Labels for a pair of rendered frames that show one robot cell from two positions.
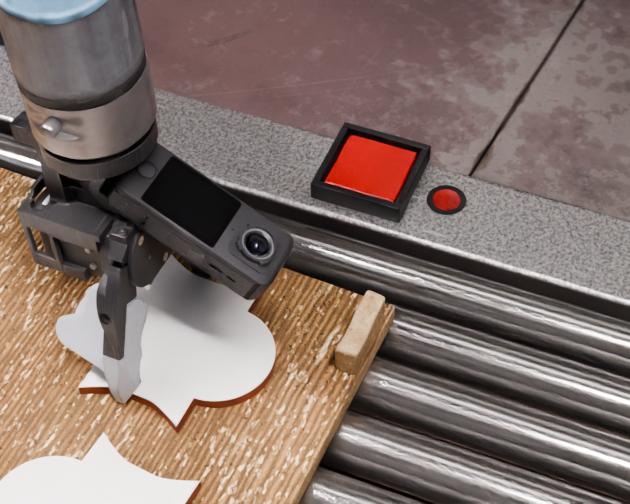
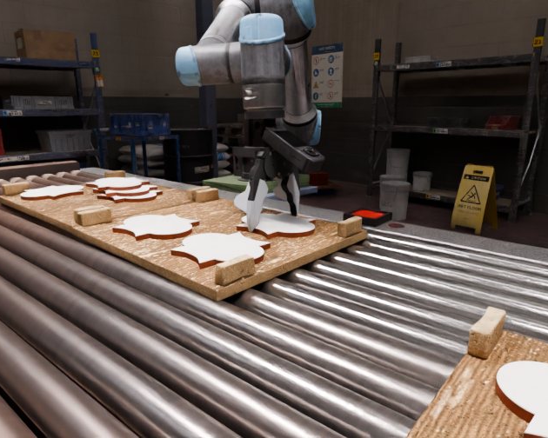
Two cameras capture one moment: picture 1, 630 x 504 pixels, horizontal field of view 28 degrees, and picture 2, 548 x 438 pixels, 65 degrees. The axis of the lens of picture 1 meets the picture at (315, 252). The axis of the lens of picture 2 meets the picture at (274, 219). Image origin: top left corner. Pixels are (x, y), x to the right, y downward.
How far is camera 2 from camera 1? 56 cm
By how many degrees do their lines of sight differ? 38
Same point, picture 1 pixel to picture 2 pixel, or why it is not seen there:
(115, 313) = (255, 175)
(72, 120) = (255, 88)
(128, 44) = (278, 65)
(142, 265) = (269, 165)
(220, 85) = not seen: hidden behind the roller
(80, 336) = (242, 200)
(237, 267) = (301, 153)
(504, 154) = not seen: hidden behind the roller
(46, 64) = (250, 63)
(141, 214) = (271, 137)
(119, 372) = (251, 208)
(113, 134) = (267, 97)
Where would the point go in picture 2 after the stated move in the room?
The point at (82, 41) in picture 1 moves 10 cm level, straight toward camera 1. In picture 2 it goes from (263, 53) to (257, 45)
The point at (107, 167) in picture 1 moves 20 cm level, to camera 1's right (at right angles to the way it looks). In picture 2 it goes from (263, 113) to (386, 114)
